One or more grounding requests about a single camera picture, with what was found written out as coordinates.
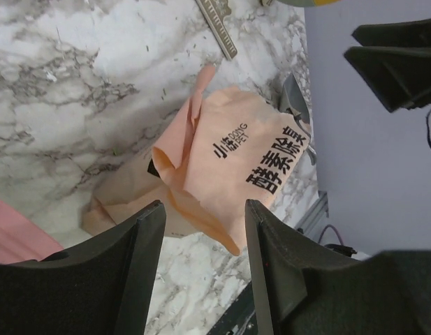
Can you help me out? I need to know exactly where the silver metal litter scoop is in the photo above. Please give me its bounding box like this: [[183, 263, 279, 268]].
[[272, 73, 317, 166]]

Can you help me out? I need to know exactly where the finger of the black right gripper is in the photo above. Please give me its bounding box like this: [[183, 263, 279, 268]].
[[352, 18, 431, 47], [344, 47, 431, 112]]

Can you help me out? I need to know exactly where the peach cat litter bag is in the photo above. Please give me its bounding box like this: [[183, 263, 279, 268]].
[[82, 66, 308, 255]]

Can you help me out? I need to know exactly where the aluminium frame profile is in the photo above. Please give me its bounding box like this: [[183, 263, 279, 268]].
[[295, 191, 328, 235]]

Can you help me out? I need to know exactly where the round pastel drawer cabinet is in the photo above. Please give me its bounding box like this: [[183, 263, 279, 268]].
[[259, 0, 339, 8]]

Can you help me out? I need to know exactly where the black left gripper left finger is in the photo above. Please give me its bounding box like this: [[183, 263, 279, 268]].
[[0, 201, 166, 334]]

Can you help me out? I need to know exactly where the white bag sealing clip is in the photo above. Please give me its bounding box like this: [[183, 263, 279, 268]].
[[196, 0, 238, 61]]

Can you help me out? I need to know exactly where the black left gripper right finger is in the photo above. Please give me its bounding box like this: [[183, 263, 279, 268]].
[[245, 200, 431, 334]]

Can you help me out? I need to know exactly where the pink green litter box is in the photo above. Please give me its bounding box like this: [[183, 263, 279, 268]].
[[0, 200, 63, 265]]

